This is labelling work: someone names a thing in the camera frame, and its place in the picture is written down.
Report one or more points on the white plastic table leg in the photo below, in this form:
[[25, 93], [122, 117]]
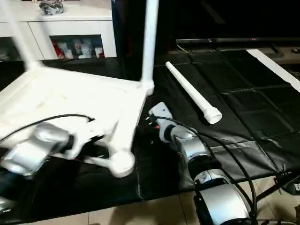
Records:
[[192, 91], [150, 42], [23, 42]]

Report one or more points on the white plastic table top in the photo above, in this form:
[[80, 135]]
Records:
[[70, 93]]

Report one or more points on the black work mat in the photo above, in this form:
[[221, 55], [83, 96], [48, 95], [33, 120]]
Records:
[[234, 93]]

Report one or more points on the red bottle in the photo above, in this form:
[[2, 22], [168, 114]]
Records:
[[56, 48]]

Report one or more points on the black flat bar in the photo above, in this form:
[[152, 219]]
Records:
[[234, 42]]

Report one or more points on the white cabinet with glass doors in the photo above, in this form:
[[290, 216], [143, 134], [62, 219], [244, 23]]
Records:
[[70, 21]]

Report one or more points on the white board strip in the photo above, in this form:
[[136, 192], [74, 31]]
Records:
[[276, 70]]

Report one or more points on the black bundle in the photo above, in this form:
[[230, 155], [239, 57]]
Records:
[[51, 7]]

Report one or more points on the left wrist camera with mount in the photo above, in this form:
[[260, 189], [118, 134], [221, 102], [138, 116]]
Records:
[[91, 133]]

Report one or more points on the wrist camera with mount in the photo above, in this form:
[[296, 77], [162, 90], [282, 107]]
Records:
[[160, 112], [91, 133]]

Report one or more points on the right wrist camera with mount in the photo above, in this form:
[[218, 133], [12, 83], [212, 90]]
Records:
[[160, 112]]

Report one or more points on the black metal frame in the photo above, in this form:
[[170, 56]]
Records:
[[285, 180]]

